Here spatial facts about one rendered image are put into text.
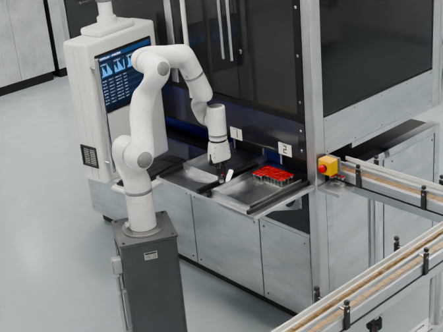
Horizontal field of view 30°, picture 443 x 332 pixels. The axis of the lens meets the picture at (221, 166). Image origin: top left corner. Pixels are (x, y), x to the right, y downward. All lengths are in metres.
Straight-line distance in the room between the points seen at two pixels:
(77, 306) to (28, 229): 1.11
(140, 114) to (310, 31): 0.82
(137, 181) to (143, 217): 0.17
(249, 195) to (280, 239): 0.47
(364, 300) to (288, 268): 1.35
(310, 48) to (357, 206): 0.94
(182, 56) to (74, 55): 0.79
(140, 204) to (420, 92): 1.64
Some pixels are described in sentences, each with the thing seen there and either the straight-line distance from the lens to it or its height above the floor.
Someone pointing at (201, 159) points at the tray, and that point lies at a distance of 4.24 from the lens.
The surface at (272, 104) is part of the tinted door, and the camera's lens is 3.94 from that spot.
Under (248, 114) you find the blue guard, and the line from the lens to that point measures 4.07.
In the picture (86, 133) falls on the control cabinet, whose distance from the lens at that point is 4.27.
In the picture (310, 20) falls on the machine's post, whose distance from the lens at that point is 3.62.
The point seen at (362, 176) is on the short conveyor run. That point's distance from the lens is 3.87.
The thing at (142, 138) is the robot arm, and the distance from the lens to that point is 3.47.
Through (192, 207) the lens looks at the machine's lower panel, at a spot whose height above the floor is 0.46.
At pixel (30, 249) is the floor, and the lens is 5.54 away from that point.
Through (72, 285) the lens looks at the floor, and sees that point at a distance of 5.06.
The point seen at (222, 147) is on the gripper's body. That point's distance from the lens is 3.76.
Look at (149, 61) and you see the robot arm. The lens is 3.41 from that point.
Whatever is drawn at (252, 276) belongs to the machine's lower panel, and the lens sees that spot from 4.54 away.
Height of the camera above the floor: 2.58
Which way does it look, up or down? 24 degrees down
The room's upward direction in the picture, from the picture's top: 5 degrees counter-clockwise
